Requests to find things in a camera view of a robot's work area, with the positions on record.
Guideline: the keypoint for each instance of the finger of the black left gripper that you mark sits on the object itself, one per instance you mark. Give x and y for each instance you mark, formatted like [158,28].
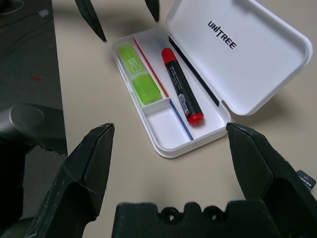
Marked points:
[89,15]
[153,8]

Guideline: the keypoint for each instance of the small dark printed eraser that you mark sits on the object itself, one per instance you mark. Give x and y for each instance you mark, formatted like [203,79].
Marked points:
[308,182]

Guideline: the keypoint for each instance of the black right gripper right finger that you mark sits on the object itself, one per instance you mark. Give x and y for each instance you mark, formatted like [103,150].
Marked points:
[262,163]

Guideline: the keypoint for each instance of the white plastic pencil case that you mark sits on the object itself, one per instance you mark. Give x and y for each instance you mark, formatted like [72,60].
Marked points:
[235,74]

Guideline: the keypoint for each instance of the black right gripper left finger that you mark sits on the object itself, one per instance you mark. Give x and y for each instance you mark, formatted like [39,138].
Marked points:
[79,173]

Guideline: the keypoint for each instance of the black red whiteboard marker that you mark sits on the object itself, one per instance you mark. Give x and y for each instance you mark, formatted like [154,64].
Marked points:
[182,86]

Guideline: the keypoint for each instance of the grey robot right leg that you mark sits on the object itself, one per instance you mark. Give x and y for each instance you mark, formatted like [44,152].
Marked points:
[27,116]

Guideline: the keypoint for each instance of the green highlighter pen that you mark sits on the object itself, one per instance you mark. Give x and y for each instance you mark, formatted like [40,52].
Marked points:
[143,86]

